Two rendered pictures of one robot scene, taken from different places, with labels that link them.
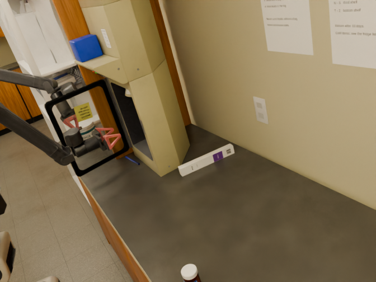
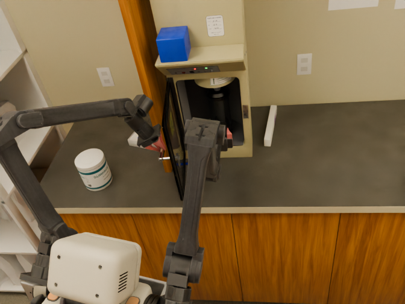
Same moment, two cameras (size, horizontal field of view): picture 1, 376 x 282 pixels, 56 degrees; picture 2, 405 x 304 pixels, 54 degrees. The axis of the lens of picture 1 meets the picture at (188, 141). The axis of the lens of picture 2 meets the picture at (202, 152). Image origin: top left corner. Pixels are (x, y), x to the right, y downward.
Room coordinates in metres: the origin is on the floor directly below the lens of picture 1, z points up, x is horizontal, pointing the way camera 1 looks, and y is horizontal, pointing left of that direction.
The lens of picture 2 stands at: (0.78, 1.37, 2.19)
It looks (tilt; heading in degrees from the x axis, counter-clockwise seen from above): 41 degrees down; 307
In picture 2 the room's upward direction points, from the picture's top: 10 degrees counter-clockwise
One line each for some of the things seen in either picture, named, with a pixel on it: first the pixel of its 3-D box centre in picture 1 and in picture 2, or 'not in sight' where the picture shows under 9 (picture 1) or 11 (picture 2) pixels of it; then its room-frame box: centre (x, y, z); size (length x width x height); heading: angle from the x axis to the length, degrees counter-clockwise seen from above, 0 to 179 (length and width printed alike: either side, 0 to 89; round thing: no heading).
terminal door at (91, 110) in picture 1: (90, 128); (175, 141); (1.60, 0.44, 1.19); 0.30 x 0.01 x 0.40; 120
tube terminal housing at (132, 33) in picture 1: (145, 84); (210, 72); (1.60, 0.12, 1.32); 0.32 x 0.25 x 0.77; 24
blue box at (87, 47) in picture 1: (85, 47); (173, 44); (1.61, 0.32, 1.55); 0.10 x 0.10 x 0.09; 24
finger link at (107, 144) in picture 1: (110, 138); (223, 136); (1.44, 0.33, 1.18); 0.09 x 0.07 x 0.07; 114
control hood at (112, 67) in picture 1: (99, 70); (201, 66); (1.52, 0.28, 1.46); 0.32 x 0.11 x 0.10; 24
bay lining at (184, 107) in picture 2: (153, 110); (214, 98); (1.60, 0.12, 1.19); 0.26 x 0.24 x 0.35; 24
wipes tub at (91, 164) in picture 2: not in sight; (94, 169); (1.99, 0.58, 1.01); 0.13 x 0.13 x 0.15
